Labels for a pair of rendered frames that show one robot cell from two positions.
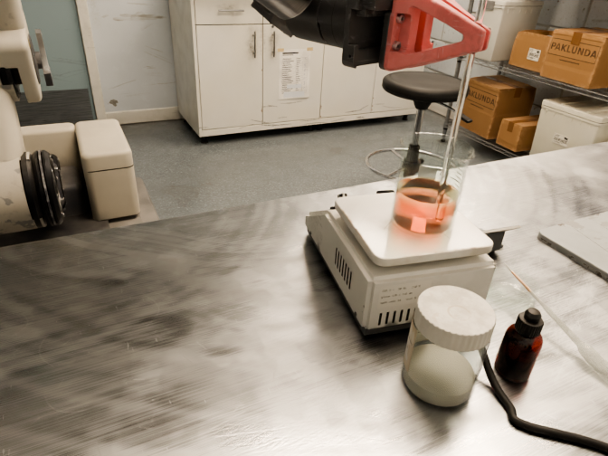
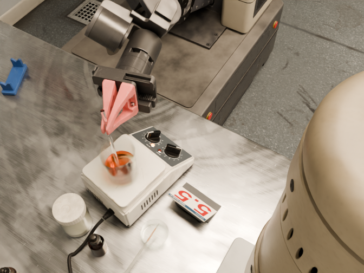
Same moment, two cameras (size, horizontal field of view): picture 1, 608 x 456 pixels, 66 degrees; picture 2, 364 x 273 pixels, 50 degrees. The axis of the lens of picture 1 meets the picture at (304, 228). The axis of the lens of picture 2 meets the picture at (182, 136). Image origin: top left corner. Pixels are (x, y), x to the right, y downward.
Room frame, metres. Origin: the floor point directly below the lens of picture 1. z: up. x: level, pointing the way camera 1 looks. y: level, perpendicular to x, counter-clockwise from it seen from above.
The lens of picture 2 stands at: (0.31, -0.48, 1.49)
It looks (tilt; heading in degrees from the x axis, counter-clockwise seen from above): 56 degrees down; 60
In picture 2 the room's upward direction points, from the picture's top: 1 degrees counter-clockwise
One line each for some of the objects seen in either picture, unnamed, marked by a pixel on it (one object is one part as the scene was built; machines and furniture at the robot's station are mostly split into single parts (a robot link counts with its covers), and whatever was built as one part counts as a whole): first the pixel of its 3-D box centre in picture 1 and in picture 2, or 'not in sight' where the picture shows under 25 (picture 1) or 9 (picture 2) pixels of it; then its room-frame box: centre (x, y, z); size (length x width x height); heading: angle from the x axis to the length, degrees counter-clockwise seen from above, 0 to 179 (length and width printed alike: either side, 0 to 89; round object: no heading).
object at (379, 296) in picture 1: (391, 246); (136, 171); (0.43, -0.09, 0.79); 0.22 x 0.13 x 0.08; 17
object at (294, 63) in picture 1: (294, 73); not in sight; (2.99, 0.11, 0.40); 0.24 x 0.01 x 0.30; 118
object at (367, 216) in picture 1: (408, 223); (124, 169); (0.40, -0.10, 0.83); 0.12 x 0.12 x 0.01; 17
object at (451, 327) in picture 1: (445, 346); (73, 215); (0.28, -0.12, 0.79); 0.06 x 0.06 x 0.08
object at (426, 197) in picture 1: (430, 188); (119, 164); (0.39, -0.11, 0.88); 0.07 x 0.06 x 0.08; 33
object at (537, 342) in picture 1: (522, 341); (96, 243); (0.30, -0.19, 0.78); 0.03 x 0.03 x 0.07
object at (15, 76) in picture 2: not in sight; (12, 75); (0.29, 0.32, 0.77); 0.10 x 0.03 x 0.04; 55
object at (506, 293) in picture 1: (509, 289); (155, 234); (0.40, -0.22, 0.76); 0.06 x 0.06 x 0.02
